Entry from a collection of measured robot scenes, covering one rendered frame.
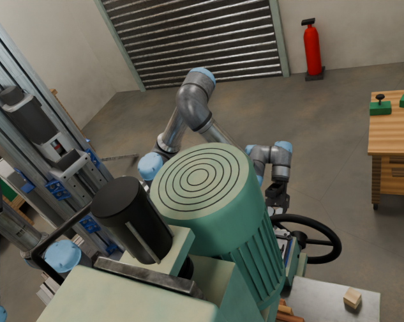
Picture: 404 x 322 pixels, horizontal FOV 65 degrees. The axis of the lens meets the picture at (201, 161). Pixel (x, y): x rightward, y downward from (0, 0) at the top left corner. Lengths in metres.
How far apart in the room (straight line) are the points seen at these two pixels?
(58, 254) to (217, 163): 0.91
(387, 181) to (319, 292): 1.33
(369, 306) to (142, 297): 0.73
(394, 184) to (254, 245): 1.74
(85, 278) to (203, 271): 0.17
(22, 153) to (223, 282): 0.98
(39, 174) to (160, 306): 1.01
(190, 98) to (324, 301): 0.74
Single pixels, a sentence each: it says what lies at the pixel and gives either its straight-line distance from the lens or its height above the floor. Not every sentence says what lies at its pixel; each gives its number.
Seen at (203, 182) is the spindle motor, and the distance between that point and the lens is 0.48.
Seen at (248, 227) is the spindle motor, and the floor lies 1.44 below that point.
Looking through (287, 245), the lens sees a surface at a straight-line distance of 0.99.
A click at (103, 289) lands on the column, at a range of 0.43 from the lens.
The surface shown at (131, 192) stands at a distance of 0.35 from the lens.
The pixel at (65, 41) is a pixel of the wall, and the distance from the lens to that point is 4.69.
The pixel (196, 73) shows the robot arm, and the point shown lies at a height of 1.35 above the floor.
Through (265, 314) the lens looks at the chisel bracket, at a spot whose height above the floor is 1.07.
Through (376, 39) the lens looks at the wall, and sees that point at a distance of 3.60.
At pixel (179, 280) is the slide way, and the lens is 0.38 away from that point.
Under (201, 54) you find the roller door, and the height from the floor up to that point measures 0.41.
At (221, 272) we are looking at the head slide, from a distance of 0.49.
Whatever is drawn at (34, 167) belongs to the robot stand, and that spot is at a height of 1.29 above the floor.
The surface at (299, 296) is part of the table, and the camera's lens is 1.02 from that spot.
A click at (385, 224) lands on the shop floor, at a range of 2.25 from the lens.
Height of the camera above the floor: 1.83
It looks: 38 degrees down
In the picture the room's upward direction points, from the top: 24 degrees counter-clockwise
